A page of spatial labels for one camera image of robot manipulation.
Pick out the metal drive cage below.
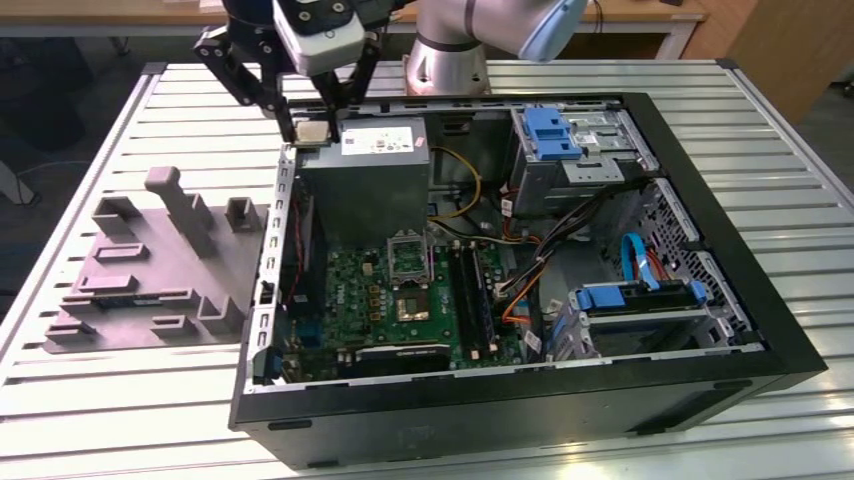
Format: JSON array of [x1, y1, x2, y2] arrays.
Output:
[[509, 106, 659, 217]]

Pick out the wooden cabinet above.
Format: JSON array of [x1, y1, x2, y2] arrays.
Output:
[[683, 0, 854, 126]]

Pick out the black cable bundle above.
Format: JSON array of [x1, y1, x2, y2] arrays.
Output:
[[496, 179, 652, 296]]

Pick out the grey power supply unit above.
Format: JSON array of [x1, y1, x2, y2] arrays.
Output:
[[296, 115, 432, 251]]

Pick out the silver CPU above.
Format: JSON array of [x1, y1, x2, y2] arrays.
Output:
[[295, 119, 333, 148]]

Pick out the hard disk in blue carrier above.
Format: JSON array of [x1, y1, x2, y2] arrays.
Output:
[[574, 279, 710, 315]]

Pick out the red data wire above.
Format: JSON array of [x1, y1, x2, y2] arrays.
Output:
[[647, 251, 679, 284]]

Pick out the orange power wires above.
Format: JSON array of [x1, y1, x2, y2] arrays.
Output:
[[496, 294, 535, 327]]

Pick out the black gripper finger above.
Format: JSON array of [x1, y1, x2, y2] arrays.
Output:
[[192, 24, 299, 144], [311, 30, 385, 133]]

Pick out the green motherboard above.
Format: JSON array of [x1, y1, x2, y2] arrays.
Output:
[[279, 227, 528, 381]]

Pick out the black PC case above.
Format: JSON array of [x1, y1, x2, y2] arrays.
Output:
[[227, 91, 831, 470]]

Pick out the blue drive latch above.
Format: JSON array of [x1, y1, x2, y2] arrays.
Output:
[[523, 106, 580, 162]]

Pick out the grey parts rack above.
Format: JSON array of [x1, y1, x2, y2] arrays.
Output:
[[42, 165, 272, 356]]

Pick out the black RAM slot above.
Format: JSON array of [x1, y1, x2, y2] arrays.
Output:
[[465, 240, 500, 354], [447, 240, 477, 352]]

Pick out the black graphics card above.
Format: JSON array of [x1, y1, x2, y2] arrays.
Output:
[[332, 341, 453, 380]]

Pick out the metal socket cover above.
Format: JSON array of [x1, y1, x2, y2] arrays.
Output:
[[385, 228, 433, 287]]

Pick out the RAM stick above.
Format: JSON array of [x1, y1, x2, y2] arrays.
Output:
[[92, 293, 165, 307]]

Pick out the blue board connector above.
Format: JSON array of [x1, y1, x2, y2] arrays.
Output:
[[296, 319, 323, 351]]

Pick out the black case fan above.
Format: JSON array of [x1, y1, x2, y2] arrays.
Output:
[[283, 189, 321, 306]]

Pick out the blue data wire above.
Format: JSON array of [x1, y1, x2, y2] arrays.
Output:
[[618, 231, 663, 292]]

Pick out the wooden desk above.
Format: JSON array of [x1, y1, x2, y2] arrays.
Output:
[[0, 0, 708, 64]]

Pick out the yellow wire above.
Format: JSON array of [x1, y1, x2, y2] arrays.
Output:
[[429, 145, 483, 221]]

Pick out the metal disk bay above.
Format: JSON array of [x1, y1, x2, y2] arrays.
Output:
[[564, 279, 766, 360]]

